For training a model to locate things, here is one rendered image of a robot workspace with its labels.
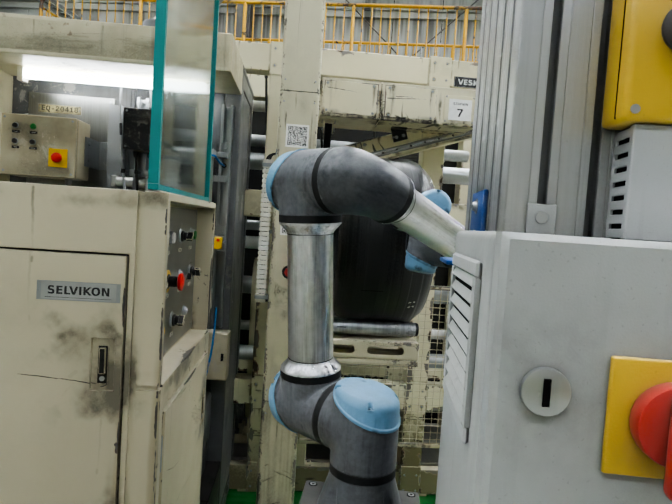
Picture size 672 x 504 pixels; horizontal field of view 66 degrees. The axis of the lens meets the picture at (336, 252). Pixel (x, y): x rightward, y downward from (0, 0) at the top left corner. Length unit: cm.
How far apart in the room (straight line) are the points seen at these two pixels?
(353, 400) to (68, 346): 54
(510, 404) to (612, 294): 9
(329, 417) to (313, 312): 18
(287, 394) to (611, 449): 72
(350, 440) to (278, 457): 101
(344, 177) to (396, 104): 125
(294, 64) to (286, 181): 92
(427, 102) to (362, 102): 25
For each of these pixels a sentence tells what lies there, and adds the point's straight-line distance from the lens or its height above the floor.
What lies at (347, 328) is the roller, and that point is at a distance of 169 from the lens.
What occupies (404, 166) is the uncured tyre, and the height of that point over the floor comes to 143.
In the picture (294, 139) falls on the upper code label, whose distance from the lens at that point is 175.
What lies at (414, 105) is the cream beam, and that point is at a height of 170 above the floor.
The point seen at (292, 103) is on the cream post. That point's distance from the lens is 177.
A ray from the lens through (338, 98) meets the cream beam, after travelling 205.
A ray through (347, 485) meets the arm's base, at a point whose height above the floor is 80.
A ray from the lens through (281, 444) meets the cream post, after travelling 188.
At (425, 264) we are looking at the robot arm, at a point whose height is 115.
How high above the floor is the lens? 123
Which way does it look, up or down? 3 degrees down
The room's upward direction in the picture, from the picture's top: 4 degrees clockwise
